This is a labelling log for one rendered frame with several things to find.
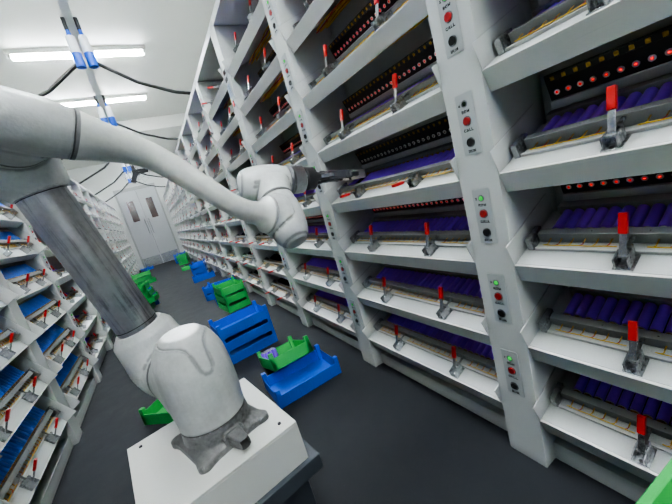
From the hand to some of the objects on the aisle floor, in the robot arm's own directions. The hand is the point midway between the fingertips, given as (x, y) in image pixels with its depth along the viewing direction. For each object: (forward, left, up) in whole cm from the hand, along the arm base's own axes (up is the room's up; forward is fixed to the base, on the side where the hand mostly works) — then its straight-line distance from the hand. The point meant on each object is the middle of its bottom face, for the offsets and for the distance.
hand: (354, 174), depth 115 cm
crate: (-22, +41, -81) cm, 93 cm away
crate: (-58, +86, -80) cm, 131 cm away
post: (+9, +16, -81) cm, 83 cm away
